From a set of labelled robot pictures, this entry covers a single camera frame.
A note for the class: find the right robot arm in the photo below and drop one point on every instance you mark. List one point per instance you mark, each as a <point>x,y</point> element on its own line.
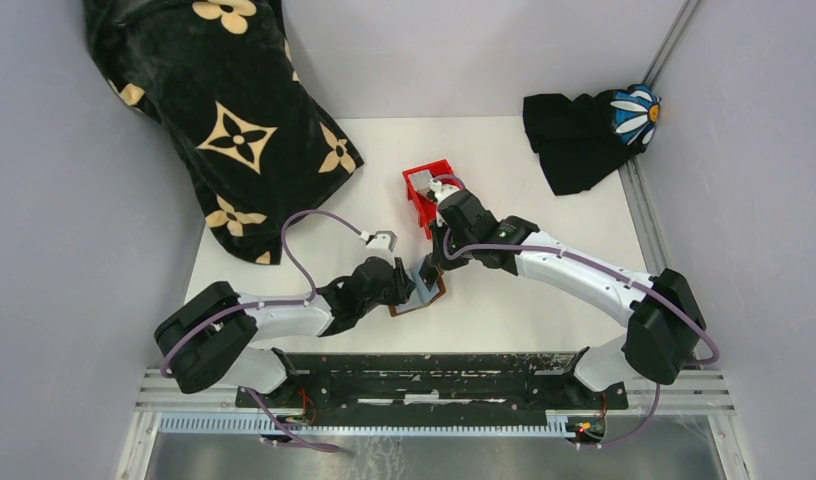
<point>661,318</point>

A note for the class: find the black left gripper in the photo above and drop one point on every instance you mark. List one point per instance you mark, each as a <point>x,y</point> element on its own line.
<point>402,288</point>

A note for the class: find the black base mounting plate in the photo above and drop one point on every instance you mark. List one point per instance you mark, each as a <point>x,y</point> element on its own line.
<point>438,390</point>

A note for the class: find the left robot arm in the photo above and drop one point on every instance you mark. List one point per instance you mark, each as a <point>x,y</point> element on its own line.
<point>211,339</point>

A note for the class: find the black cloth with daisy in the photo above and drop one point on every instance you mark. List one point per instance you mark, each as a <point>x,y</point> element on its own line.
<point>581,141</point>

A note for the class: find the aluminium rail frame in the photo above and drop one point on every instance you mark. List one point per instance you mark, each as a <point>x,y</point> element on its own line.
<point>698,391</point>

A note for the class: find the red plastic bin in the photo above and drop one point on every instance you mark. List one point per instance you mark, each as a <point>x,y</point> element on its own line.
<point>424,209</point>

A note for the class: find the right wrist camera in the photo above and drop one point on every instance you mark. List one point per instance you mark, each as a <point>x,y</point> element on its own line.
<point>438,190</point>

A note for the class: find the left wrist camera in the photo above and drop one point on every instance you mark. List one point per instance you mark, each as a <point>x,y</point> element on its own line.
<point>380,243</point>

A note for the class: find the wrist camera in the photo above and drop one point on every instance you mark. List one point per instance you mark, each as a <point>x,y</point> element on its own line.
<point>438,190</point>
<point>380,243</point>

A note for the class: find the black blanket with beige flowers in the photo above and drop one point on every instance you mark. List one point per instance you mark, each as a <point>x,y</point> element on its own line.
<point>218,78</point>

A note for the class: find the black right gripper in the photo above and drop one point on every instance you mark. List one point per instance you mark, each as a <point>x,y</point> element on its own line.
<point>441,261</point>

